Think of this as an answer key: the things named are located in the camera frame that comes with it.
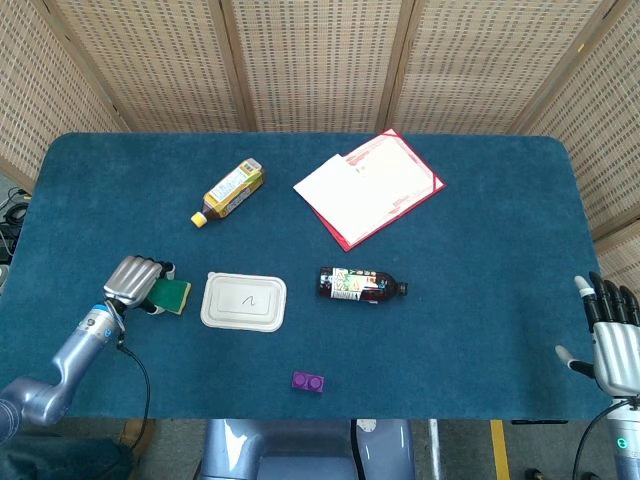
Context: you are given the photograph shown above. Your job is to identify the yellow floor tape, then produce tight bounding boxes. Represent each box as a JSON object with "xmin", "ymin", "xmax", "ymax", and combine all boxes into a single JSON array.
[{"xmin": 489, "ymin": 419, "xmax": 511, "ymax": 480}]

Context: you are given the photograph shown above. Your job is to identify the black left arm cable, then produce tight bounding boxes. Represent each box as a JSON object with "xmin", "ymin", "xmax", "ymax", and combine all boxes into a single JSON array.
[{"xmin": 115, "ymin": 335, "xmax": 152, "ymax": 454}]

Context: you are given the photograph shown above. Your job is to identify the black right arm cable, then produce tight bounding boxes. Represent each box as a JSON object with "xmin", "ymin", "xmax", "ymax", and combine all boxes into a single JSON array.
[{"xmin": 571, "ymin": 397, "xmax": 626, "ymax": 480}]

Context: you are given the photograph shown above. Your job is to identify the woven bamboo folding screen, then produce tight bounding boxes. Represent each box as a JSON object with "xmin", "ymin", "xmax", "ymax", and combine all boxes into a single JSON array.
[{"xmin": 0, "ymin": 0, "xmax": 640, "ymax": 296}]

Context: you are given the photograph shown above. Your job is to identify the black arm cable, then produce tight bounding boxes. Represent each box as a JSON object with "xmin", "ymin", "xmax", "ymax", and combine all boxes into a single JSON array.
[
  {"xmin": 115, "ymin": 335, "xmax": 152, "ymax": 454},
  {"xmin": 571, "ymin": 397, "xmax": 626, "ymax": 480}
]

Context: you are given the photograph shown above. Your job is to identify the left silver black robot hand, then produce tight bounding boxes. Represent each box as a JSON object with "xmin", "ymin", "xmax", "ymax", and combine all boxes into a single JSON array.
[{"xmin": 102, "ymin": 255, "xmax": 177, "ymax": 316}]

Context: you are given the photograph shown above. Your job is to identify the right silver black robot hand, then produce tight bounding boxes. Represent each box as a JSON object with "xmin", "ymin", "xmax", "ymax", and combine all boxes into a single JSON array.
[{"xmin": 554, "ymin": 271, "xmax": 640, "ymax": 400}]

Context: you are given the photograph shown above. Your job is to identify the green yellow sponge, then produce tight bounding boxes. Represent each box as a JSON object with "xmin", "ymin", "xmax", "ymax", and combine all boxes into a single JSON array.
[{"xmin": 148, "ymin": 277, "xmax": 192, "ymax": 317}]

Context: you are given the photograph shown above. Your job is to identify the yellow label tea bottle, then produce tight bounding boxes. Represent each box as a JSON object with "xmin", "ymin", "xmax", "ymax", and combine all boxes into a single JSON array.
[{"xmin": 190, "ymin": 157, "xmax": 266, "ymax": 230}]

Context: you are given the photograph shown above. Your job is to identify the blue carpet table cover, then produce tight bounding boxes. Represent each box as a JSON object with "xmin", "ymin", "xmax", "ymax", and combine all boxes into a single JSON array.
[{"xmin": 0, "ymin": 131, "xmax": 612, "ymax": 421}]

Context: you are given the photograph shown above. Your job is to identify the blue-grey robot torso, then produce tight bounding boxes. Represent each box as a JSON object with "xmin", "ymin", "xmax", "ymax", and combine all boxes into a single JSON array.
[{"xmin": 193, "ymin": 417, "xmax": 417, "ymax": 480}]

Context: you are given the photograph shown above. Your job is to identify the white paper sheet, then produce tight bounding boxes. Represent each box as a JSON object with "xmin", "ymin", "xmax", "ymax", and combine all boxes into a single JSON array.
[{"xmin": 292, "ymin": 153, "xmax": 371, "ymax": 242}]

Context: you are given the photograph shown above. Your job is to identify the brown shoe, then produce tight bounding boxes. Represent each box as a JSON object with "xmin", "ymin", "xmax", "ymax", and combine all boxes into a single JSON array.
[{"xmin": 117, "ymin": 418, "xmax": 157, "ymax": 454}]

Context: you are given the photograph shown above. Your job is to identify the dark teal trousers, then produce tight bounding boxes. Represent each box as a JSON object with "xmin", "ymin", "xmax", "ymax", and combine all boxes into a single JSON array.
[{"xmin": 0, "ymin": 434, "xmax": 135, "ymax": 480}]

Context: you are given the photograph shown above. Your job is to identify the purple toy brick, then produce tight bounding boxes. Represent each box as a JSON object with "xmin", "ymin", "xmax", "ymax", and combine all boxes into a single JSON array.
[{"xmin": 290, "ymin": 370, "xmax": 326, "ymax": 396}]

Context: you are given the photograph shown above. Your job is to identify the red folder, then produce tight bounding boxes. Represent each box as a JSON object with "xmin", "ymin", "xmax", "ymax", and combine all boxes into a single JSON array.
[{"xmin": 313, "ymin": 128, "xmax": 447, "ymax": 253}]

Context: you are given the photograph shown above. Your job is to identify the black cables on floor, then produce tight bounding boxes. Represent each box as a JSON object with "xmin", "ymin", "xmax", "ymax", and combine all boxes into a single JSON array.
[{"xmin": 0, "ymin": 185, "xmax": 32, "ymax": 266}]

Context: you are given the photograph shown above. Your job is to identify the white floor strip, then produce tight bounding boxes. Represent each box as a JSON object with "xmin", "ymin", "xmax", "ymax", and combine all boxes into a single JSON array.
[{"xmin": 428, "ymin": 418, "xmax": 443, "ymax": 480}]

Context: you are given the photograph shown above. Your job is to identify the dark bottle with colourful label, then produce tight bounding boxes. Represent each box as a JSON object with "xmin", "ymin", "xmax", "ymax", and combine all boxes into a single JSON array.
[{"xmin": 316, "ymin": 266, "xmax": 410, "ymax": 305}]

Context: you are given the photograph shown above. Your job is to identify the white lidded food container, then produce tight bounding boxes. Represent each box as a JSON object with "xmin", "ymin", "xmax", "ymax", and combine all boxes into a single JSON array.
[{"xmin": 199, "ymin": 270, "xmax": 288, "ymax": 334}]

